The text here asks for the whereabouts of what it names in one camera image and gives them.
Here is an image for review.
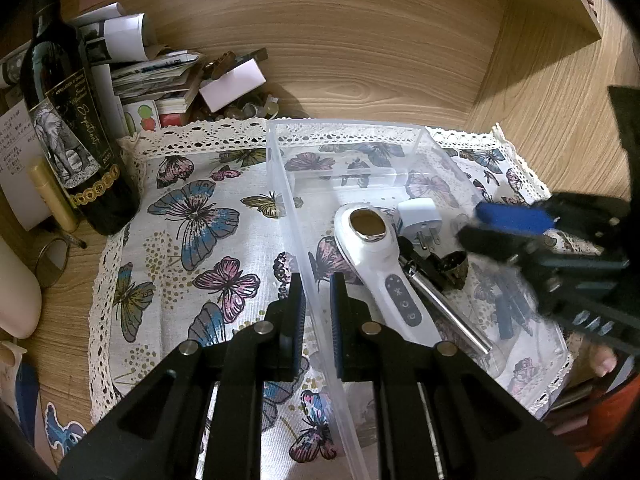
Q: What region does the white plug adapter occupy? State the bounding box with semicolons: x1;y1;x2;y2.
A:
397;198;439;252

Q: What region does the wooden shelf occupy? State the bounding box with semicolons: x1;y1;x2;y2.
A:
552;0;604;41

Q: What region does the gold tube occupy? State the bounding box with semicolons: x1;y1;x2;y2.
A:
27;157;82;231

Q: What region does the stack of papers and booklets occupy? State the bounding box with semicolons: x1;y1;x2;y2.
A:
72;2;203;128

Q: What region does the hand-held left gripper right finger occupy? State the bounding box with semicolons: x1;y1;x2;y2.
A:
330;272;583;480

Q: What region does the pile of metal trinkets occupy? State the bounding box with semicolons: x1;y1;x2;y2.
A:
192;47;281;123

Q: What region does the white handwritten paper note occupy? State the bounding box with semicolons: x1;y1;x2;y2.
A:
0;100;57;231

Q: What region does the pale pink small box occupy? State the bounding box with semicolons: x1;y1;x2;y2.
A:
199;58;266;113

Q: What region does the white handheld facial device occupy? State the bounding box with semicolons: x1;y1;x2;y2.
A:
333;201;443;348

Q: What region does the clear plastic storage box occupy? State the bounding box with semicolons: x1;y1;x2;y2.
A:
265;119;571;480

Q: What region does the dark wine bottle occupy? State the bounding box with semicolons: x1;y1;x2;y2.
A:
20;0;142;237

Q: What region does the butterfly print lace cloth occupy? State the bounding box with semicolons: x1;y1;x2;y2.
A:
89;122;601;461

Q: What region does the dark ornate metal cap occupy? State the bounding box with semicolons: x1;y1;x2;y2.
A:
432;250;471;292

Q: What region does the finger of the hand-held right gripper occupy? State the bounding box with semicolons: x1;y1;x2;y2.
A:
472;195;566;236
457;224;556;281

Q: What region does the blue cartoon sticker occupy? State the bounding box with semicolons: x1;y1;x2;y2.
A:
45;402;89;459

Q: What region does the person's right hand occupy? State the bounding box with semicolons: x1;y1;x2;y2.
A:
590;344;619;379

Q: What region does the round wire-rim lens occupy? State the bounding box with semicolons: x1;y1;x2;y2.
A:
35;237;88;291

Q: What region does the silver metal rod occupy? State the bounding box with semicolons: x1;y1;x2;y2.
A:
407;267;493;357

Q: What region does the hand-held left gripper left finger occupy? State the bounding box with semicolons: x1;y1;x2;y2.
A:
57;272;311;480

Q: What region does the cream rounded bottle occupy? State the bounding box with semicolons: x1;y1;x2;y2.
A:
0;235;44;340

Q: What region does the red clothing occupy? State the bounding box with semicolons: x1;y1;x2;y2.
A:
545;360;640;467

